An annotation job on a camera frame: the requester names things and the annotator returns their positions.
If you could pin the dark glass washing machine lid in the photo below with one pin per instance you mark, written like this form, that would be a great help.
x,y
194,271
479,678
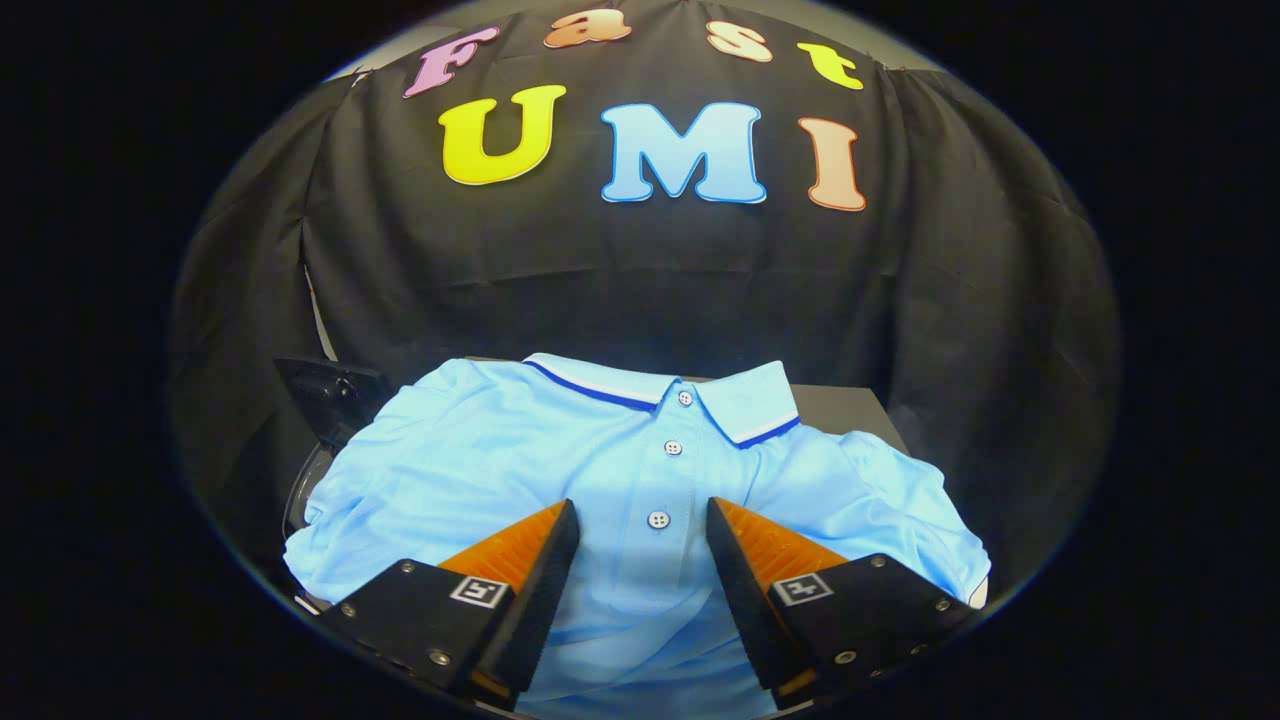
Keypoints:
x,y
330,395

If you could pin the beige cabinet with dark top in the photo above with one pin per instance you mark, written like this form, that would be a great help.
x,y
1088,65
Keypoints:
x,y
850,410

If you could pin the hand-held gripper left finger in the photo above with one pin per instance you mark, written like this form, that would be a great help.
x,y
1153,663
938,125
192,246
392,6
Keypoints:
x,y
535,600

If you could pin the black backdrop cloth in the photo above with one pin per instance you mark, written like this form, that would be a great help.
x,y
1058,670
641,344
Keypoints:
x,y
600,280

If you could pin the light blue polo shirt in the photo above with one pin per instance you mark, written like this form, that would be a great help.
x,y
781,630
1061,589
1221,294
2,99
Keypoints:
x,y
500,450

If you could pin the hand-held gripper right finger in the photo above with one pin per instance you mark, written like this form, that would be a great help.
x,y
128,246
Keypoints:
x,y
745,600

